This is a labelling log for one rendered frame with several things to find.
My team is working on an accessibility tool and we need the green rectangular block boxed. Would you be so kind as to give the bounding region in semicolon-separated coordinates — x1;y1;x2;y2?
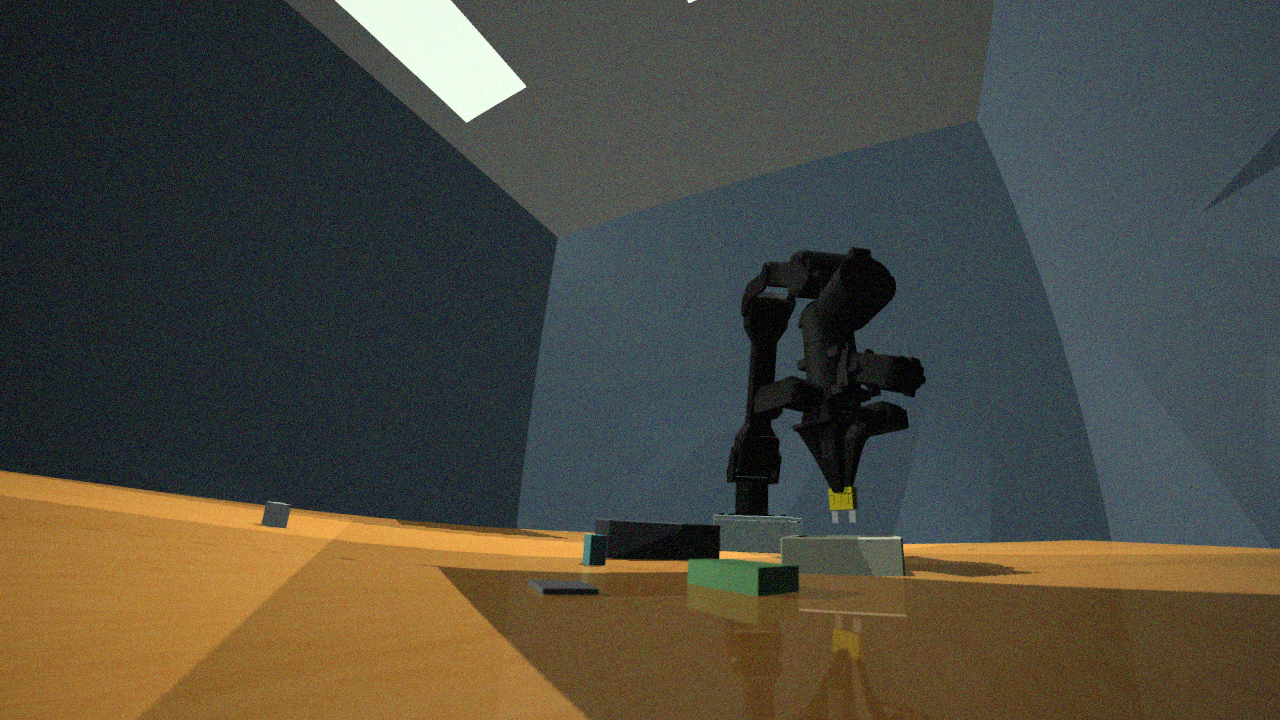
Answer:
687;559;799;597

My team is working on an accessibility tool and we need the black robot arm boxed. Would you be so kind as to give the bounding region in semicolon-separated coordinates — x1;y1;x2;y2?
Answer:
727;247;925;518

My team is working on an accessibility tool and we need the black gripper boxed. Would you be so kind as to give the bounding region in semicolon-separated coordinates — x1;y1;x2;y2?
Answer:
754;340;909;493

